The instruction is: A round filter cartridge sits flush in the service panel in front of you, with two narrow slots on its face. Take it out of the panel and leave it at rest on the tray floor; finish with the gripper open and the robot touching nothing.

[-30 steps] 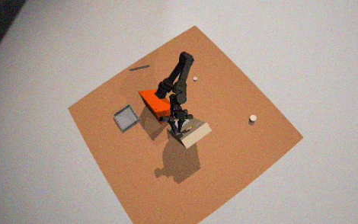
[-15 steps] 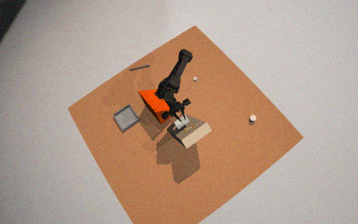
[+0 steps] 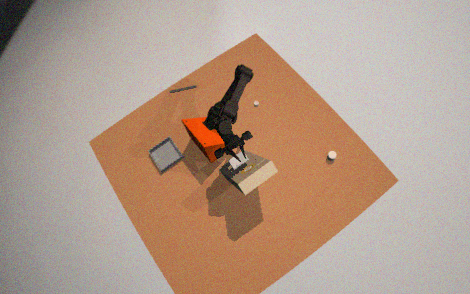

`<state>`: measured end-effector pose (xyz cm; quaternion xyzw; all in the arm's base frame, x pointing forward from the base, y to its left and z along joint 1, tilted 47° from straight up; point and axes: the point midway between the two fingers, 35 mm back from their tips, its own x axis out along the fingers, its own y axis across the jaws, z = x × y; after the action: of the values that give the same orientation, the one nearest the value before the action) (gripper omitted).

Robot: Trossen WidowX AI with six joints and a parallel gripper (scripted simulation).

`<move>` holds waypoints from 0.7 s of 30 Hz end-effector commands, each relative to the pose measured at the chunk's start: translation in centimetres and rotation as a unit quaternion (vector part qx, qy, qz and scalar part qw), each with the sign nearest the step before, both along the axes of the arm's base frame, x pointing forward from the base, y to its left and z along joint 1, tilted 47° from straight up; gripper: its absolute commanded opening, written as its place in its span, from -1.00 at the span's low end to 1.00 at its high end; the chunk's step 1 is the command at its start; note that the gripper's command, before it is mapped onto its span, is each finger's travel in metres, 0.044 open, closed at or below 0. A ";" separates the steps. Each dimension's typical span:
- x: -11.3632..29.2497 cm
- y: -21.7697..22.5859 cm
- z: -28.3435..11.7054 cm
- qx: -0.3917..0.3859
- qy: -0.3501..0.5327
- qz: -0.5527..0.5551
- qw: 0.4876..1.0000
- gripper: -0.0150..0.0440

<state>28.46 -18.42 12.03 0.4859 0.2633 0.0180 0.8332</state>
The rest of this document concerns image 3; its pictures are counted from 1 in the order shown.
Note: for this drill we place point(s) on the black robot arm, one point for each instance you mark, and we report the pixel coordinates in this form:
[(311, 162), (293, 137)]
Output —
[(220, 115)]

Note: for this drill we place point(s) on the dark grey cylinder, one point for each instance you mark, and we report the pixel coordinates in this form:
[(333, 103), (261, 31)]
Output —
[(331, 156)]

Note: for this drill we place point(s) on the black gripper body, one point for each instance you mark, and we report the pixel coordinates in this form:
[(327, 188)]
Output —
[(220, 152)]

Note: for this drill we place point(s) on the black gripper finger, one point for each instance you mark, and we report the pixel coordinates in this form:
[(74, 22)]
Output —
[(234, 155), (242, 149)]

